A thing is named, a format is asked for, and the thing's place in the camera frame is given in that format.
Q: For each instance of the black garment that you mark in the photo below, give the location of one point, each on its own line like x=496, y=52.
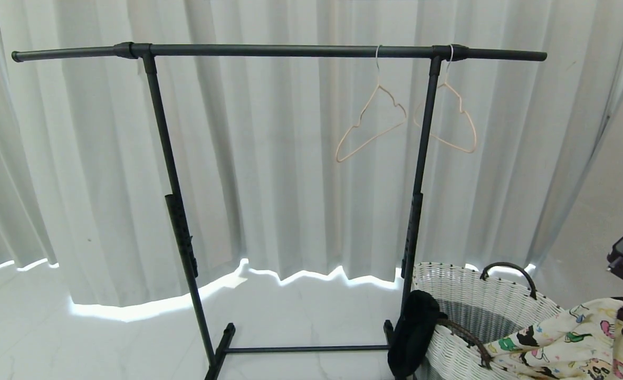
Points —
x=414, y=332

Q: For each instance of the white curtain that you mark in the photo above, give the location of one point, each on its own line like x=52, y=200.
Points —
x=290, y=158

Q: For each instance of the pink clothes hanger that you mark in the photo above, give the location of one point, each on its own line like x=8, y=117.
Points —
x=378, y=68
x=450, y=55

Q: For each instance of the black clothes rack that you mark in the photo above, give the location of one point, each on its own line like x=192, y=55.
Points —
x=290, y=50

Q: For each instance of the cream printed garment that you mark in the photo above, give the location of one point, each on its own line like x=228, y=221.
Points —
x=554, y=343

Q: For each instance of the white laundry basket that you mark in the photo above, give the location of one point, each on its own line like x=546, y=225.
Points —
x=464, y=295

